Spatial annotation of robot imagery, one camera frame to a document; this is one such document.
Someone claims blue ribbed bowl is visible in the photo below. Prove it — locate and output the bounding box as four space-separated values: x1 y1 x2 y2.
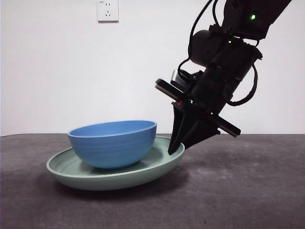
67 120 158 169

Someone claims pale green plate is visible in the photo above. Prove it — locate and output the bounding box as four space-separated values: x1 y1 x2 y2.
46 135 186 191

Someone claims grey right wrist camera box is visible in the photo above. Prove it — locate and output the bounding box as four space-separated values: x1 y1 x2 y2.
170 69 182 84

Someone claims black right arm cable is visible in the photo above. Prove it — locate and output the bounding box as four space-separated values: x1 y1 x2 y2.
177 0 219 78
227 53 260 107

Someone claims white wall socket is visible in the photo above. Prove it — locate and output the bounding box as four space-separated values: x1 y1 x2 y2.
97 0 119 24

